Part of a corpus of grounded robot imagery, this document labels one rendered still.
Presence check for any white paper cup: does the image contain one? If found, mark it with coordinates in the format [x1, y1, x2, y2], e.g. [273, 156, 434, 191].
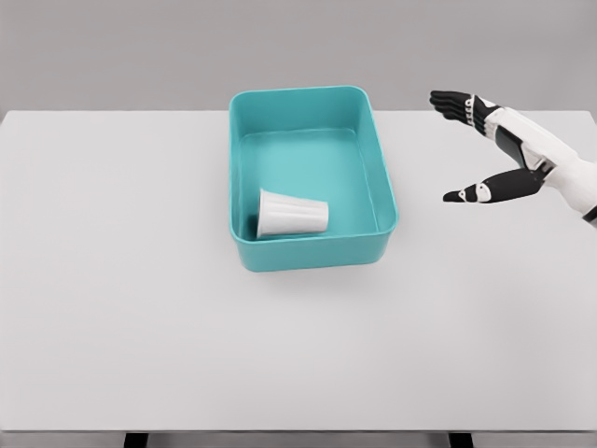
[255, 188, 330, 240]

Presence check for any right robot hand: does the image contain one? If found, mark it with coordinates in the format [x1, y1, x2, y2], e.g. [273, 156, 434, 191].
[428, 89, 582, 204]

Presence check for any teal plastic basket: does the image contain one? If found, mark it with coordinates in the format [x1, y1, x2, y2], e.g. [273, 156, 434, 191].
[228, 84, 401, 274]

